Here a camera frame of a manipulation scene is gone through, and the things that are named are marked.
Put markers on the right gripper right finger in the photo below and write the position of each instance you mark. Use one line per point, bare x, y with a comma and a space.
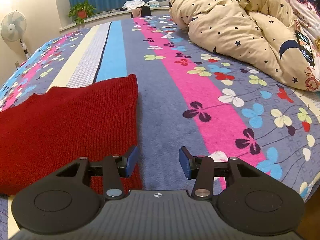
204, 169

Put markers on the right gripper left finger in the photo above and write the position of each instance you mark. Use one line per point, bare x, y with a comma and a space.
111, 169

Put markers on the red knit sweater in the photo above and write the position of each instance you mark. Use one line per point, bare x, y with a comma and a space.
48, 131

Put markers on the white clothes pile on sill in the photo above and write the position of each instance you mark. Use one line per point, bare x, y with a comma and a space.
133, 4

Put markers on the floral fleece bed blanket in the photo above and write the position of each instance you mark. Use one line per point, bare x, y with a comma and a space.
209, 103

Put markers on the cream star-print duvet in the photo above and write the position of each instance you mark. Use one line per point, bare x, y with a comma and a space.
259, 32

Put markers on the potted green plant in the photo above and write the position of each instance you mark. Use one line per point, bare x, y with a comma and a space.
81, 11

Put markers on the black phone on duvet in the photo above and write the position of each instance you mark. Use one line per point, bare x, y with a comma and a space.
305, 47

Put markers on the white standing fan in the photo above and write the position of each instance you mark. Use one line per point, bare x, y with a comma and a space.
13, 27

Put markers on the wall power socket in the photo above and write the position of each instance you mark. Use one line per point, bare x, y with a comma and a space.
17, 64

